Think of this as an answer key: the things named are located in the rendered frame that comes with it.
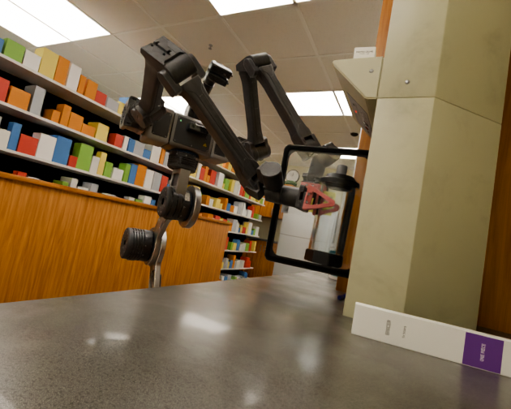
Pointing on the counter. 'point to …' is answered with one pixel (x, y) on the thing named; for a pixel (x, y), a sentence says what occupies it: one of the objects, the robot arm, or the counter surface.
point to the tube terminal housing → (433, 161)
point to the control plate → (360, 114)
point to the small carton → (364, 52)
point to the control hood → (361, 83)
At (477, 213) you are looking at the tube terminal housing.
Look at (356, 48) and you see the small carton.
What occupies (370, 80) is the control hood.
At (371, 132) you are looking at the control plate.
